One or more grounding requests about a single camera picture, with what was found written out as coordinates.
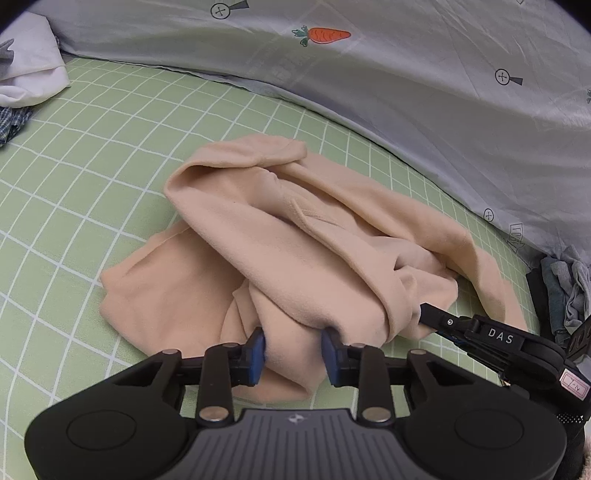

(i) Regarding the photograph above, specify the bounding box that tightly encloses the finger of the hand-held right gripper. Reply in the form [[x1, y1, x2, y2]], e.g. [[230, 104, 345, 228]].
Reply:
[[417, 302, 481, 343]]

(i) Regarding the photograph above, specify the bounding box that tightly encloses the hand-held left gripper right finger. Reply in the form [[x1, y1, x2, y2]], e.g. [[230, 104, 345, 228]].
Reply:
[[321, 327, 491, 426]]

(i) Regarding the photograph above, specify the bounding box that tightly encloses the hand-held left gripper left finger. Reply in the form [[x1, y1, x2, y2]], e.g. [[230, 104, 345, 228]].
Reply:
[[108, 327, 267, 428]]

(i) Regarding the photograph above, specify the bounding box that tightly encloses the beige sweater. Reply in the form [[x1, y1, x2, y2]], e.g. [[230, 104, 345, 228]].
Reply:
[[99, 135, 529, 407]]

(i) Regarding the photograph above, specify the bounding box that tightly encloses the dark cloth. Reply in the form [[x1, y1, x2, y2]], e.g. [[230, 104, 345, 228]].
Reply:
[[526, 268, 557, 335]]

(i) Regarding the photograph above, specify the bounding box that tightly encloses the grey blue crumpled garment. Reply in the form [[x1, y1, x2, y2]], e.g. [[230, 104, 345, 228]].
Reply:
[[540, 244, 591, 347]]

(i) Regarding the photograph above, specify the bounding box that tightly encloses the grey carrot print quilt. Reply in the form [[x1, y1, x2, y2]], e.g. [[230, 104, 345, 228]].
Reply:
[[28, 0, 591, 278]]

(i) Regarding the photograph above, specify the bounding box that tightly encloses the blue plaid shirt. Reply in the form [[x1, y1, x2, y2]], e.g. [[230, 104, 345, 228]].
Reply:
[[0, 105, 36, 148]]

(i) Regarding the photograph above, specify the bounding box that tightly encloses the white cloth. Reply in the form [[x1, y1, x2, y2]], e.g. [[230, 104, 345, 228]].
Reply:
[[0, 11, 71, 109]]

